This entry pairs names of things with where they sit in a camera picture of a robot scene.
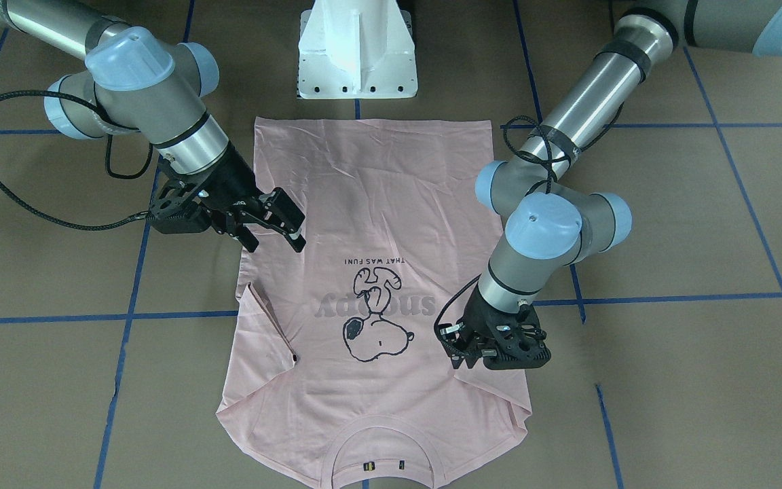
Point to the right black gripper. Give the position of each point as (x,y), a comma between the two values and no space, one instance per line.
(235,182)

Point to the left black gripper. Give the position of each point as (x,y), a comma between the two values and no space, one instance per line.
(478,314)

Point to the pink snoopy t-shirt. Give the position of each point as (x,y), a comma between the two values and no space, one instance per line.
(335,373)

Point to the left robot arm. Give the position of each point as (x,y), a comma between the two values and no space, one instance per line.
(548,226)

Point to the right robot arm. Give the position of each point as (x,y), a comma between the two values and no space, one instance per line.
(135,83)

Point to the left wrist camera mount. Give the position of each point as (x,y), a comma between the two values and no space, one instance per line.
(517,340)

